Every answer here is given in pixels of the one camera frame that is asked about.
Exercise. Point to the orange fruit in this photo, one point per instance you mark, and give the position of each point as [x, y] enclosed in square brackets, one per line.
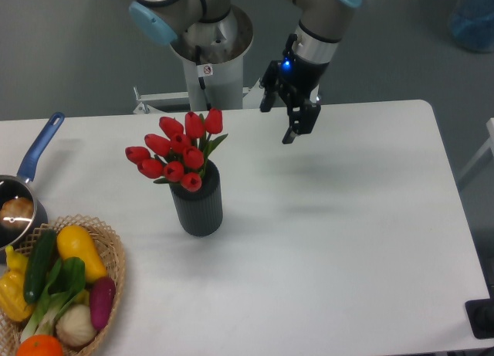
[40, 345]

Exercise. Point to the yellow bell pepper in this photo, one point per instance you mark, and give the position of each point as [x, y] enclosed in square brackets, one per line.
[13, 303]

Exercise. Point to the yellow squash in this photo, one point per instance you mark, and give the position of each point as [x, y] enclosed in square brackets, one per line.
[76, 241]

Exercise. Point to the white furniture frame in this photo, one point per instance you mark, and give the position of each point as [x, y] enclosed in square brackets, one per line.
[478, 161]

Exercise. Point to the green cucumber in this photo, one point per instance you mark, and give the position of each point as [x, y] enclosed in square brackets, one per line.
[38, 266]

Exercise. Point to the green bok choy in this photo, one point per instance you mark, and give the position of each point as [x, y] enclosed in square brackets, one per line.
[65, 282]

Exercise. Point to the purple eggplant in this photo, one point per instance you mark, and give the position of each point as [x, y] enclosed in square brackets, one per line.
[101, 302]

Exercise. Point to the woven wicker basket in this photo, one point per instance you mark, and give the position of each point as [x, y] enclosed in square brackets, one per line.
[111, 252]

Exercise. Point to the black device at table edge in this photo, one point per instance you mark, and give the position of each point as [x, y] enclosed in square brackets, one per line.
[480, 315]

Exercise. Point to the white garlic bulb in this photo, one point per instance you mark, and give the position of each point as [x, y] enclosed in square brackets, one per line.
[74, 328]

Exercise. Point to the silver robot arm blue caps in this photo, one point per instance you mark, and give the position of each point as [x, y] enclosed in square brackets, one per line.
[211, 38]

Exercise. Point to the dark grey ribbed vase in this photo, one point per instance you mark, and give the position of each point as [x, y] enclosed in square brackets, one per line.
[200, 213]

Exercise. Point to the brown bun in pan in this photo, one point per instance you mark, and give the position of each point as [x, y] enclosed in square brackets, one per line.
[17, 213]

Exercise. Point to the blue handled saucepan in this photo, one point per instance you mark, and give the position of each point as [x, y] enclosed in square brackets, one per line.
[14, 186]

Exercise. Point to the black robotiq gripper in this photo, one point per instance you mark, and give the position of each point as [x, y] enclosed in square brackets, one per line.
[293, 79]

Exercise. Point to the red tulip bouquet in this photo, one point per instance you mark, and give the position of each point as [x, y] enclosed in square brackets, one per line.
[180, 156]

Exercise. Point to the blue plastic bag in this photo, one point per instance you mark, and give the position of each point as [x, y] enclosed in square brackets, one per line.
[471, 25]

